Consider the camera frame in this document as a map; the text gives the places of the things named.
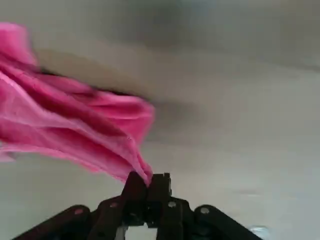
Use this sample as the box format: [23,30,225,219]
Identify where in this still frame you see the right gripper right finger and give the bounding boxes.
[147,172,263,240]

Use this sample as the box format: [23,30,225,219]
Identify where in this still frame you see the pink rag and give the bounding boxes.
[0,21,156,187]

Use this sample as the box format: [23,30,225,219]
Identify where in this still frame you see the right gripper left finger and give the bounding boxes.
[11,171,149,240]

